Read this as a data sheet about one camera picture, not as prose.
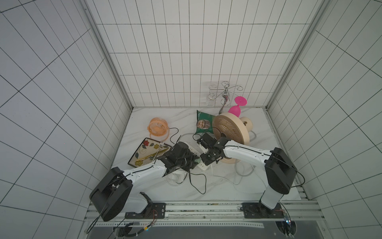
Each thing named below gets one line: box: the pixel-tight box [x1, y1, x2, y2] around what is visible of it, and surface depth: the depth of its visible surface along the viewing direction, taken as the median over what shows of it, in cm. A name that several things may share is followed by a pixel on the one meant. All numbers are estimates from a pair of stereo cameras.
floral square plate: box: [127, 137, 173, 168], surface depth 97 cm
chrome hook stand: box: [207, 80, 244, 115], surface depth 92 cm
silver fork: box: [152, 140, 165, 162], surface depth 98 cm
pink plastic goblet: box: [227, 96, 248, 118], surface depth 89 cm
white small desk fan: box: [163, 167, 189, 187], surface depth 79 cm
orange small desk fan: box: [147, 116, 170, 142], surface depth 100 cm
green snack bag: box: [195, 109, 216, 134], surface depth 103 cm
